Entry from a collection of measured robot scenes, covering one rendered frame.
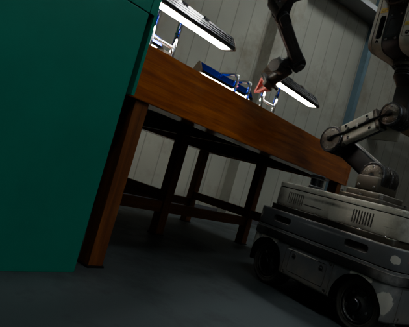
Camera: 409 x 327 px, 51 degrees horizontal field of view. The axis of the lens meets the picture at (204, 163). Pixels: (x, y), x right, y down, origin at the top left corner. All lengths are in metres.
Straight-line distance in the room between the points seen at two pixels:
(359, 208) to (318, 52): 3.97
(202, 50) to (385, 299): 3.40
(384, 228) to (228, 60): 3.31
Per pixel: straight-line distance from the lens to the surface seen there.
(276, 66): 2.01
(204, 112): 1.69
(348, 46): 6.00
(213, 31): 2.14
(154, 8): 1.46
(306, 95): 2.89
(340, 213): 1.83
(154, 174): 4.32
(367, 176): 1.97
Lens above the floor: 0.40
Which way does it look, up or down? 1 degrees up
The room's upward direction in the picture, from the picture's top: 16 degrees clockwise
